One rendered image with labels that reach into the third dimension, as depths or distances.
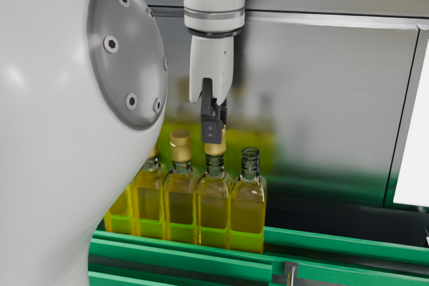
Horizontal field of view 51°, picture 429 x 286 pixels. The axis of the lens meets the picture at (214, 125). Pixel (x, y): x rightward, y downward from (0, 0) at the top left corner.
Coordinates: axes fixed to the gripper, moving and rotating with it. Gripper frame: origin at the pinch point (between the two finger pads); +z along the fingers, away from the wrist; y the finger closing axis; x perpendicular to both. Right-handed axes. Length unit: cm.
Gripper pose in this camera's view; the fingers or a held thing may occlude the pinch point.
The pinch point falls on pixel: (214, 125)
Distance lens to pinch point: 69.9
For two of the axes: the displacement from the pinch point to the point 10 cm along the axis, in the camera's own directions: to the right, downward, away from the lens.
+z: 0.0, 8.9, 4.5
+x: 9.8, 0.9, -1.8
